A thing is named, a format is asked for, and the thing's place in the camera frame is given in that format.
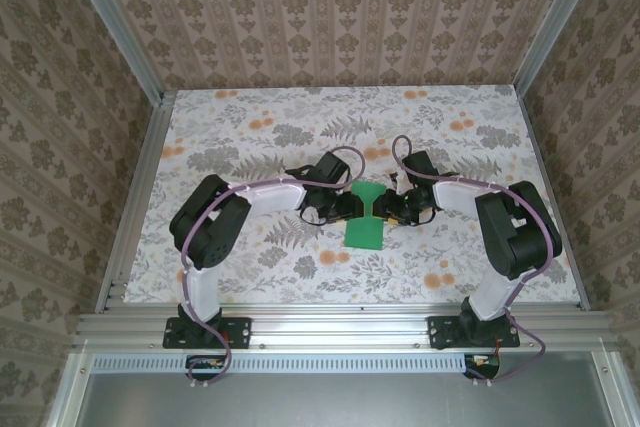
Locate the green paper sheet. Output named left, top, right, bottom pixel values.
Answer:
left=343, top=180, right=387, bottom=252

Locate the thin black cable loop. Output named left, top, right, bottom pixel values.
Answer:
left=298, top=204, right=331, bottom=227
left=399, top=206, right=436, bottom=226

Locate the long aluminium frame rail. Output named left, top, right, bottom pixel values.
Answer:
left=72, top=304, right=621, bottom=352

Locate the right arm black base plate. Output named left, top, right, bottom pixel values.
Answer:
left=428, top=315, right=521, bottom=351

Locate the aluminium side rail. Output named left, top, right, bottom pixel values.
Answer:
left=513, top=89, right=590, bottom=312
left=97, top=90, right=176, bottom=316

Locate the white slotted cable duct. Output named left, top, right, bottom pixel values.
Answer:
left=92, top=354, right=471, bottom=374

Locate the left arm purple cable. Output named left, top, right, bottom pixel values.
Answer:
left=179, top=145, right=365, bottom=391

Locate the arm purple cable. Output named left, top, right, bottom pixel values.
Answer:
left=179, top=145, right=365, bottom=391
left=391, top=134, right=564, bottom=388

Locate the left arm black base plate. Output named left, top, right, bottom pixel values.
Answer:
left=162, top=315, right=253, bottom=350

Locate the black circuit board with wires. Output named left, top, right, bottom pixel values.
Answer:
left=463, top=352, right=502, bottom=381
left=185, top=354, right=227, bottom=382

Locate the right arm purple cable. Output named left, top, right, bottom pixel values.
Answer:
left=391, top=134, right=564, bottom=388

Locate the aluminium frame post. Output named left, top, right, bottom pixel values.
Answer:
left=513, top=0, right=610, bottom=96
left=63, top=0, right=167, bottom=104

